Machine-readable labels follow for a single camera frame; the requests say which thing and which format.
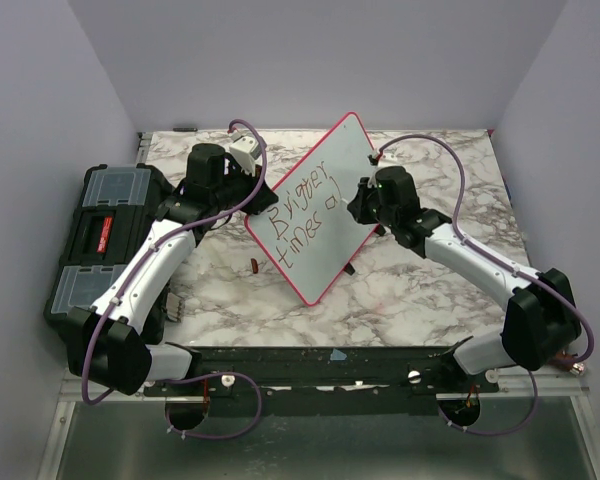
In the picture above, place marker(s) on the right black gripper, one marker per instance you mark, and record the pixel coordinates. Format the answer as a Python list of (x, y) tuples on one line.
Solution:
[(357, 207)]

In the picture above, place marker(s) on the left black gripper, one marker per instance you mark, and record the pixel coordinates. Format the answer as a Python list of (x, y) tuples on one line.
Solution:
[(261, 195)]

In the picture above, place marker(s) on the pink framed whiteboard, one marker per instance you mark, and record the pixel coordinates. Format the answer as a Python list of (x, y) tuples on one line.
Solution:
[(309, 235)]

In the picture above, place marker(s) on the red marker cap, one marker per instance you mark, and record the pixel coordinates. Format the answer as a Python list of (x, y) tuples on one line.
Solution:
[(254, 265)]

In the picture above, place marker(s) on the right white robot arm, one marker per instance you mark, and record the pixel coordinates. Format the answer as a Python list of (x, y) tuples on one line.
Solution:
[(539, 318)]

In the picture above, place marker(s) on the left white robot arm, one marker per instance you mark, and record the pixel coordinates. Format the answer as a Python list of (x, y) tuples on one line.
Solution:
[(104, 340)]

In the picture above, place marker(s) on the black whiteboard stand clip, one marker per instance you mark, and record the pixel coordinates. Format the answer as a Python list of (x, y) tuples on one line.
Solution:
[(349, 269)]

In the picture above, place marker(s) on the black plastic toolbox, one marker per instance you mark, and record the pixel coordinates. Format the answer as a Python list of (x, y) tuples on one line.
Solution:
[(116, 208)]

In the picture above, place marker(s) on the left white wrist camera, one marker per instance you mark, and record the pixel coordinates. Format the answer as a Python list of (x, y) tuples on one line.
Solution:
[(245, 150)]

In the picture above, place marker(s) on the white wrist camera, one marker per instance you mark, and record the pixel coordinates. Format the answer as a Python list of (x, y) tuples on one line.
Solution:
[(382, 160), (245, 150)]

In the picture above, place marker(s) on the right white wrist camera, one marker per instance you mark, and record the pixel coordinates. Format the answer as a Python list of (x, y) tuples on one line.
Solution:
[(382, 160)]

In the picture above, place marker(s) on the black mounting rail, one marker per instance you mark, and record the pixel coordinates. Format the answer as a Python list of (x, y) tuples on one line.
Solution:
[(321, 381)]

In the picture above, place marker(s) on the brown cable connector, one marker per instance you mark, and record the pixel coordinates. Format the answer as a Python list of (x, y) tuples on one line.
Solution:
[(566, 362)]

